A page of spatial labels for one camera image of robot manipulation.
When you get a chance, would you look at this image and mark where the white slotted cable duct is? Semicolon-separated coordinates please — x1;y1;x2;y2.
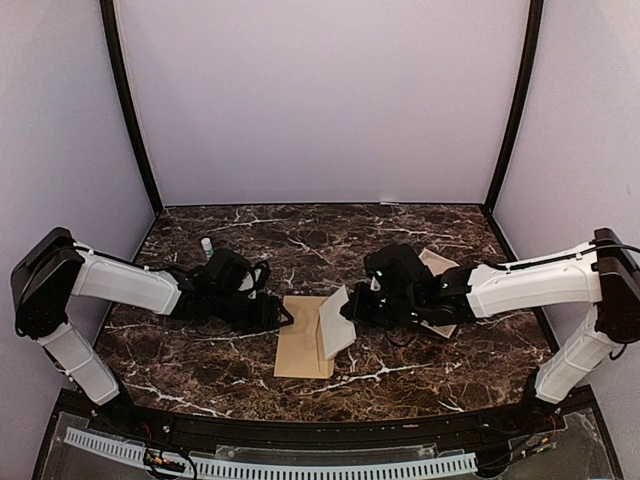
64;427;478;479

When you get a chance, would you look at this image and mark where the white green glue stick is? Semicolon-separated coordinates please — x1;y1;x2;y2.
201;237;214;258

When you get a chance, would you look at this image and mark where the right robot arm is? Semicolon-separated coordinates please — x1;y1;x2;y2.
340;228;639;434

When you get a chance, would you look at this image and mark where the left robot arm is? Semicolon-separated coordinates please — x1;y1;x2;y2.
10;227;294;436

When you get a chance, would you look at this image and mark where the right black corner post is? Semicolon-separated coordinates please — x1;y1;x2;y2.
483;0;544;217

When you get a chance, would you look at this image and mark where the black corner post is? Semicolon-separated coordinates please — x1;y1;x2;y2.
483;0;544;217
99;0;164;216

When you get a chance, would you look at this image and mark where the left black corner post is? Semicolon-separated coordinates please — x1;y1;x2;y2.
99;0;164;216

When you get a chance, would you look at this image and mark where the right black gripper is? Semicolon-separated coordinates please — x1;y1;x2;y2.
340;281;422;331

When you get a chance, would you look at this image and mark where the black front table rail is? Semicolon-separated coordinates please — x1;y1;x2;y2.
90;398;564;451

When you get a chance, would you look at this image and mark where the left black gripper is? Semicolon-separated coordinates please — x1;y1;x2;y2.
210;288;293;334

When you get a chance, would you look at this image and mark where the brown paper envelope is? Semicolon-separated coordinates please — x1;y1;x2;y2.
274;296;335;379

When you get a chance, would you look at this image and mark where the beige ornate letter sheet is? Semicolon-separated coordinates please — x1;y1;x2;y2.
319;285;357;360

